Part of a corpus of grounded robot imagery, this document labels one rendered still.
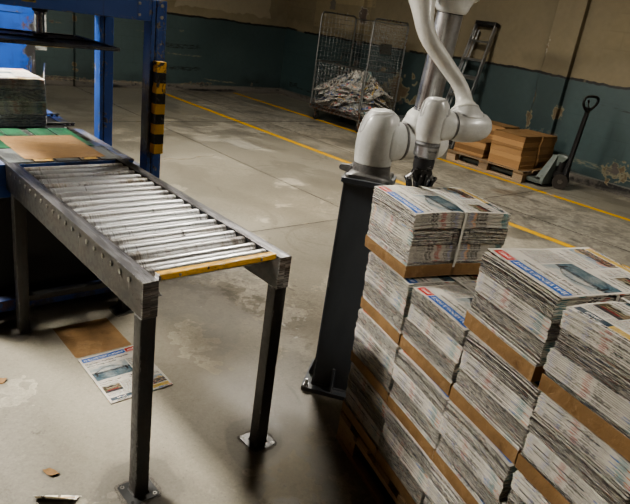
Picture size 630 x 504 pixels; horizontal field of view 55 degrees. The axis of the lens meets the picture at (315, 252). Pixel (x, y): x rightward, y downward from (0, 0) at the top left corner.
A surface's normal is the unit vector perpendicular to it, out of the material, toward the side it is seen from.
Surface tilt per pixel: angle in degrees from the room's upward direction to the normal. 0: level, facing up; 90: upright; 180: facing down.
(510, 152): 90
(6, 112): 90
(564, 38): 90
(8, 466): 0
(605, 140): 90
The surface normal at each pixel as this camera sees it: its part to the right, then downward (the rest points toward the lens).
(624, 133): -0.75, 0.14
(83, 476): 0.14, -0.92
